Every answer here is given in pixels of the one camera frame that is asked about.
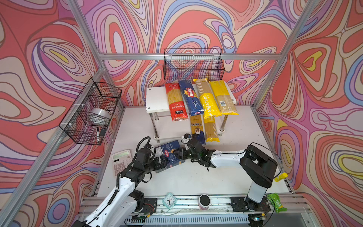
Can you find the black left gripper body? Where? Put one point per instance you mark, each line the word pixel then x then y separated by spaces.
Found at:
pixel 154 165

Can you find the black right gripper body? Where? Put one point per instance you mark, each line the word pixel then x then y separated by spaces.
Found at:
pixel 186 154

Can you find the yellow Pastatime spaghetti pack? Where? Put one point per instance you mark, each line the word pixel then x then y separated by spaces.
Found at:
pixel 211 130

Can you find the blue yellow Ankara spaghetti pack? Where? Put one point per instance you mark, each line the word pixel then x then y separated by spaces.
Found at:
pixel 197 129

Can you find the dark blue pasta box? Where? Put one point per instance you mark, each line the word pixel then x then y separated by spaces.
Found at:
pixel 167 156

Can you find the red spaghetti pack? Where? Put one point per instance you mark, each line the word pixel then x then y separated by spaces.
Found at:
pixel 175 101

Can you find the dark blue spaghetti pack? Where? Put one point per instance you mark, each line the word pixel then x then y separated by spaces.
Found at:
pixel 194 105

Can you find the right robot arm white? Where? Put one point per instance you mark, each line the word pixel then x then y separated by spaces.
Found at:
pixel 259 166

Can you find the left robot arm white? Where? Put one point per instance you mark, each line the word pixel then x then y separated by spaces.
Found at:
pixel 125 199

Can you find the white calculator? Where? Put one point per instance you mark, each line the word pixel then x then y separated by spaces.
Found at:
pixel 121 160

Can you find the teal alarm clock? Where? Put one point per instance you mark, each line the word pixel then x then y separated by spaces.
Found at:
pixel 169 201

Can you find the small round speaker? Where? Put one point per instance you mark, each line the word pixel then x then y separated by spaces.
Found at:
pixel 204 202

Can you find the white two-tier shelf rack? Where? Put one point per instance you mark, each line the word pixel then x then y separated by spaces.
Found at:
pixel 157 107

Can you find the silver tape roll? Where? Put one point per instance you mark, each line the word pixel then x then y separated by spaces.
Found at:
pixel 101 112

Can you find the yellow glue stick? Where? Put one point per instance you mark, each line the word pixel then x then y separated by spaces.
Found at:
pixel 280 177

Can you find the green snack packet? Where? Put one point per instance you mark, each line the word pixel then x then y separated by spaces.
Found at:
pixel 276 202

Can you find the aluminium frame profiles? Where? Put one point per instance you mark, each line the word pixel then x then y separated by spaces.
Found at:
pixel 46 59

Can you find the black wire basket left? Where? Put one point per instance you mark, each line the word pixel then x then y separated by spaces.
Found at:
pixel 82 124

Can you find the black wire basket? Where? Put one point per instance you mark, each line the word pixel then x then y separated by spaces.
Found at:
pixel 82 124
pixel 193 63

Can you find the black wire basket back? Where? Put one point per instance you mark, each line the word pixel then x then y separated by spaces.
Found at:
pixel 193 63

